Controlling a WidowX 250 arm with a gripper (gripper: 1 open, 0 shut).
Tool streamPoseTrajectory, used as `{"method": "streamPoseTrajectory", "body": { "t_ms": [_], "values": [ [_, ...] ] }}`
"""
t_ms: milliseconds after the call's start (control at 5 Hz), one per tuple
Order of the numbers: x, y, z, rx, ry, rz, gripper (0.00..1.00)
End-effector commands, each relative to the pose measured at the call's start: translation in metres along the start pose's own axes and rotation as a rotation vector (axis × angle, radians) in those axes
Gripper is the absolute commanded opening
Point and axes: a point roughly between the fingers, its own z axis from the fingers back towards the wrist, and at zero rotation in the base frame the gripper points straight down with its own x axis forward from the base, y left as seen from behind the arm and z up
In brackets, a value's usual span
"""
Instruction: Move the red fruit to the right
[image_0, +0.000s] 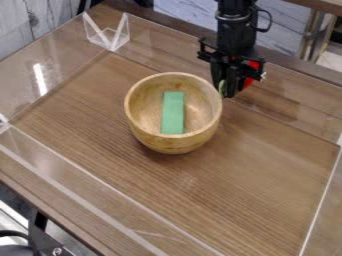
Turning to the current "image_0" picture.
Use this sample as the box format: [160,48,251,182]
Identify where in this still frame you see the clear acrylic corner bracket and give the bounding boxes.
[81,12,129,52]

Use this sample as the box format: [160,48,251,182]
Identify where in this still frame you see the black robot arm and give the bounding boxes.
[198,0,272,98]

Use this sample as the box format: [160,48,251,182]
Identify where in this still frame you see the wooden bowl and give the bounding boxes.
[124,72,223,154]

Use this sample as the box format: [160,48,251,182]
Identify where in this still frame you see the black table leg bracket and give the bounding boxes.
[28,211,76,256]

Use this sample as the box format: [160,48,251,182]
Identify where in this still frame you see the green rectangular block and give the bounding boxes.
[160,91,184,135]

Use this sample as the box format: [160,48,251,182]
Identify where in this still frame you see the metal table leg frame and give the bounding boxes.
[298,10,338,63]

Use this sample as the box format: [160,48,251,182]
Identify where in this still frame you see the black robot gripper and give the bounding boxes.
[198,37,266,98]

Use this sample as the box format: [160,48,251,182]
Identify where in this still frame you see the red plush fruit green leaves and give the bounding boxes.
[218,57,264,98]

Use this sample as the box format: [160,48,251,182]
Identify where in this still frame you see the black cable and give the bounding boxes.
[252,6,274,34]

